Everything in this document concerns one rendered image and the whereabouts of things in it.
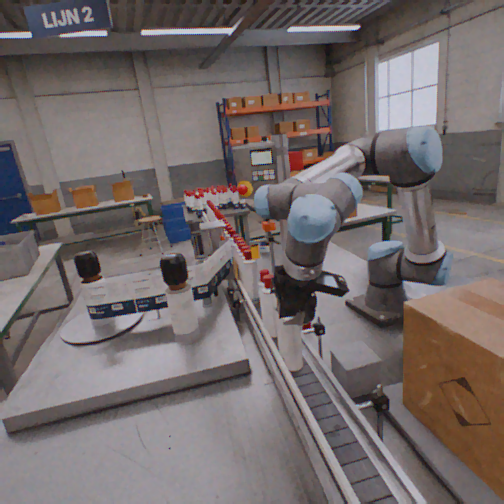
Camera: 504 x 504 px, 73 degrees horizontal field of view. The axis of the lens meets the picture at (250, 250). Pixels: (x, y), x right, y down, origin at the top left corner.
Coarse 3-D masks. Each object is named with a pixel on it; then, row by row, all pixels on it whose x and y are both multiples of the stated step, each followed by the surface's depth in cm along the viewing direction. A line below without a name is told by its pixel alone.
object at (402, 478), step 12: (312, 348) 87; (324, 372) 78; (336, 384) 73; (348, 396) 69; (348, 408) 68; (360, 420) 63; (372, 432) 60; (384, 456) 56; (396, 468) 54; (408, 480) 52; (408, 492) 50
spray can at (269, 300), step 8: (264, 280) 103; (264, 288) 105; (272, 288) 104; (264, 296) 104; (272, 296) 103; (264, 304) 106; (272, 304) 104; (272, 312) 105; (272, 320) 106; (272, 328) 107; (272, 336) 108
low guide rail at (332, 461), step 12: (252, 312) 122; (264, 336) 106; (276, 348) 97; (276, 360) 94; (288, 372) 86; (288, 384) 85; (300, 396) 78; (312, 420) 71; (324, 444) 65; (336, 468) 60; (348, 492) 56
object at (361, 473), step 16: (256, 304) 132; (304, 368) 92; (304, 384) 86; (320, 384) 85; (320, 400) 80; (304, 416) 76; (320, 416) 76; (336, 416) 75; (336, 432) 71; (352, 432) 71; (320, 448) 68; (336, 448) 68; (352, 448) 67; (352, 464) 64; (368, 464) 64; (336, 480) 61; (352, 480) 61; (368, 480) 61; (368, 496) 58; (384, 496) 58
